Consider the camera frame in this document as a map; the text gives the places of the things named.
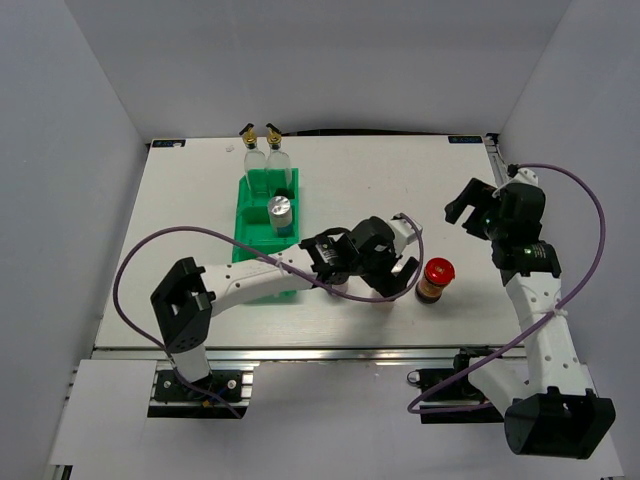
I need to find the white powder jar silver lid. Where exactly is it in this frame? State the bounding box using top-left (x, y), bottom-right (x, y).
top-left (370, 289), bottom-right (395, 311)

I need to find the blue label salt jar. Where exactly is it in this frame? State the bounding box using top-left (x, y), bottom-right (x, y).
top-left (267, 195), bottom-right (293, 237)

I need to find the glass bottle with dark residue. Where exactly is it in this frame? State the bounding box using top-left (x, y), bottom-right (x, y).
top-left (266, 123), bottom-right (293, 196)

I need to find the clear glass oil bottle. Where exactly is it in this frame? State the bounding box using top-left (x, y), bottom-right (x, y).
top-left (239, 123), bottom-right (268, 196)

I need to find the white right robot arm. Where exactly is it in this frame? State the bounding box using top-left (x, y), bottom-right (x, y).
top-left (445, 179), bottom-right (616, 460)

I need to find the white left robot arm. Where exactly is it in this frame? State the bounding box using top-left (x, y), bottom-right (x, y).
top-left (151, 214), bottom-right (423, 399)

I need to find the small dark spice jar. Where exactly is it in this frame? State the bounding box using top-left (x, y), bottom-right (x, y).
top-left (326, 281), bottom-right (349, 297)

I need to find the right table logo sticker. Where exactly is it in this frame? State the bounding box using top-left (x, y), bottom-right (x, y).
top-left (448, 135), bottom-right (483, 144)

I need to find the table logo sticker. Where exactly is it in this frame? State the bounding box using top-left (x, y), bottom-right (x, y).
top-left (448, 135), bottom-right (483, 144)
top-left (151, 139), bottom-right (186, 148)

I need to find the red lid sauce jar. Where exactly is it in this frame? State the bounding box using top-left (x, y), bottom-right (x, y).
top-left (415, 257), bottom-right (455, 304)

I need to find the green plastic divided bin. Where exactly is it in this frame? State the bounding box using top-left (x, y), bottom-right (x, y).
top-left (228, 168), bottom-right (301, 304)

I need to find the left table logo sticker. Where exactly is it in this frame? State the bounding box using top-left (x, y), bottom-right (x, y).
top-left (151, 139), bottom-right (186, 148)

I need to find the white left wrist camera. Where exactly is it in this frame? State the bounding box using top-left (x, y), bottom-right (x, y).
top-left (387, 214), bottom-right (423, 253)

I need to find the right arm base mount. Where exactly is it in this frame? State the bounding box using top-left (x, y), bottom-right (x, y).
top-left (406, 347), bottom-right (503, 425)

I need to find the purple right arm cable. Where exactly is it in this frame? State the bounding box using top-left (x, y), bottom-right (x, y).
top-left (407, 162), bottom-right (606, 415)

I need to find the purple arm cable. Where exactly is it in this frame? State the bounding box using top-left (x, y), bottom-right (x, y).
top-left (113, 213), bottom-right (426, 419)
top-left (407, 162), bottom-right (606, 415)

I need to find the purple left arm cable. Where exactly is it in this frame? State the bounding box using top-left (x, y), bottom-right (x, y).
top-left (113, 213), bottom-right (426, 419)

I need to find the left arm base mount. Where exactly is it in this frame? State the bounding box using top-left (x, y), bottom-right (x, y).
top-left (147, 367), bottom-right (253, 420)

